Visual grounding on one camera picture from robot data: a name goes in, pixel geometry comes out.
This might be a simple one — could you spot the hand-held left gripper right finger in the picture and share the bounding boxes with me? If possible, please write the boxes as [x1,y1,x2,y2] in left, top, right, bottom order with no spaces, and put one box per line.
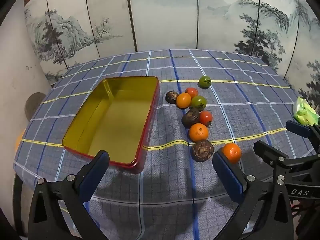
[212,151,297,240]

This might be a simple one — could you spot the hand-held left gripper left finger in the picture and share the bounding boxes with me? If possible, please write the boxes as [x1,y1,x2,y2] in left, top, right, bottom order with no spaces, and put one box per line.
[28,150,110,240]

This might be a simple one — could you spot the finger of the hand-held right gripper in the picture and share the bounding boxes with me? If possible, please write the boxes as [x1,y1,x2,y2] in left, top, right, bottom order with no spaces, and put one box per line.
[253,140,320,178]
[286,120,320,153]

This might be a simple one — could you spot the orange tangerine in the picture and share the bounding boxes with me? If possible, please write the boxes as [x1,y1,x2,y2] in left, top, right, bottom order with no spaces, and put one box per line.
[189,123,209,142]
[176,93,192,109]
[222,143,242,164]

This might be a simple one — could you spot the brown water chestnut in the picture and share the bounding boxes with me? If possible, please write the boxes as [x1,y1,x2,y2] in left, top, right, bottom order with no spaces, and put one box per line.
[191,140,214,162]
[165,91,179,104]
[181,108,200,128]

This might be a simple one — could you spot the red and gold tin box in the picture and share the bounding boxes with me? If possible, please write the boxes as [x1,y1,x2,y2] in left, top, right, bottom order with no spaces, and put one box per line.
[62,76,160,174]

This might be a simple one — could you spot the red tomato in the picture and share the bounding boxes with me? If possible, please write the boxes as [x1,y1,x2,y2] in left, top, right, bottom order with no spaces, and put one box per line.
[199,111,213,127]
[185,87,199,98]

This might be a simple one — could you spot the green tomato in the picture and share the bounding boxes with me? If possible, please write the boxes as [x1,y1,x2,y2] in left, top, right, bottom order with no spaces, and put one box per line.
[191,95,207,111]
[199,75,212,89]

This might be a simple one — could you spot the green plastic packet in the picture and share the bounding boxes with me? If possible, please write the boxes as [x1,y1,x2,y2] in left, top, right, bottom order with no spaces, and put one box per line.
[293,97,320,126]

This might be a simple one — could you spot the blue plaid tablecloth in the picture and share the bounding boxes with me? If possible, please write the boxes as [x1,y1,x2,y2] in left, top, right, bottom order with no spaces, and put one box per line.
[13,49,317,240]

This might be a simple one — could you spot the black table leg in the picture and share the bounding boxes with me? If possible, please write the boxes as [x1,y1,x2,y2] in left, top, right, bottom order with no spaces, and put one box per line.
[12,174,24,238]

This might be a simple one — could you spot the orange round object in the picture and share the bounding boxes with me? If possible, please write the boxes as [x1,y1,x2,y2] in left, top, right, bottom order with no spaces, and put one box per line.
[14,127,27,153]

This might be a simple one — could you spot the round brown wooden disc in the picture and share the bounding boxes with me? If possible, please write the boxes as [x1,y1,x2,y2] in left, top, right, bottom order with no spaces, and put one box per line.
[24,92,47,122]

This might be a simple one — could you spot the painted folding screen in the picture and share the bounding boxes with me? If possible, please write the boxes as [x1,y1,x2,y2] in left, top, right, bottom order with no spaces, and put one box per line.
[24,0,320,98]

